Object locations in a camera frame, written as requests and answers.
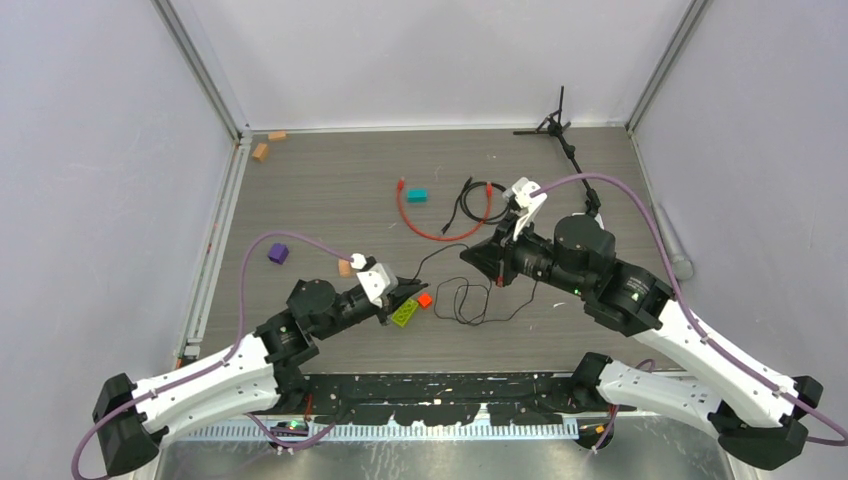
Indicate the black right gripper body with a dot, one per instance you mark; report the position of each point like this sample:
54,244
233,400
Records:
533,256

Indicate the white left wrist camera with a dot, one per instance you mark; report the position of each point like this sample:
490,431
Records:
376,279

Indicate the orange block near corner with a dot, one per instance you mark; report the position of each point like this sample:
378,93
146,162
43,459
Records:
260,152

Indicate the black power adapter with cord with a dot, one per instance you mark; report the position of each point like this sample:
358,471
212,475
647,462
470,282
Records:
464,286

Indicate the grey cylinder by wall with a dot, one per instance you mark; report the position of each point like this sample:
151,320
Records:
682,266

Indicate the teal block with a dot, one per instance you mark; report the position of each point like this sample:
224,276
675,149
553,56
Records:
417,196

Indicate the green lego brick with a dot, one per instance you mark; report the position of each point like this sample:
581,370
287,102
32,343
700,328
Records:
403,314

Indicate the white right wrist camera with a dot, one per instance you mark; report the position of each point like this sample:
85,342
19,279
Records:
524,199

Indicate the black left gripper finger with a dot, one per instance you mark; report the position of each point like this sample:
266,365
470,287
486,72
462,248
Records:
394,301
411,287

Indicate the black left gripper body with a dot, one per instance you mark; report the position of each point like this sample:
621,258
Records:
352,310

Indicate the purple block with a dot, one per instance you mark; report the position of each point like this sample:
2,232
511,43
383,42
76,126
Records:
278,253

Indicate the tan wooden block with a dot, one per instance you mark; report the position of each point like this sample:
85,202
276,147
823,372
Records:
345,269

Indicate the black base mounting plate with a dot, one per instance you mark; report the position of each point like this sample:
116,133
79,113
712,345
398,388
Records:
446,399

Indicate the black tripod stand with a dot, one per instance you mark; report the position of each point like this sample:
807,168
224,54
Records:
553,126

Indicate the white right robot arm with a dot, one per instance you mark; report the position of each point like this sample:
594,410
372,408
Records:
754,412

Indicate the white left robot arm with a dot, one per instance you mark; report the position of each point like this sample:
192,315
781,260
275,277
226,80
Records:
137,418

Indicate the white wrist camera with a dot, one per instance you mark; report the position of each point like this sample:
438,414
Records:
376,279
524,199

